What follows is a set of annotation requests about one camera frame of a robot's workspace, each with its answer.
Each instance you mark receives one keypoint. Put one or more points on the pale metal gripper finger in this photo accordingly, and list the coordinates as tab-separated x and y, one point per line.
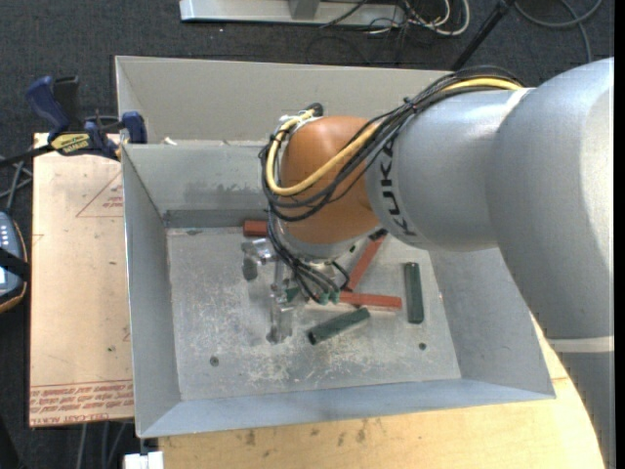
254	261
280	318

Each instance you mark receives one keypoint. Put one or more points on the dark green flat block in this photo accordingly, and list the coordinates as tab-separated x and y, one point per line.
339	326
414	293

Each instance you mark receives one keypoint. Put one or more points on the red-brown flat block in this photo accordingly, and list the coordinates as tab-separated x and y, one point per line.
373	301
255	228
365	267

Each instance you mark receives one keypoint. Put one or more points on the brown cardboard board, red print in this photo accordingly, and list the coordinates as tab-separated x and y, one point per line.
78	281

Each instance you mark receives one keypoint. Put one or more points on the grey metal bin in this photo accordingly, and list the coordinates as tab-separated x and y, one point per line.
224	320

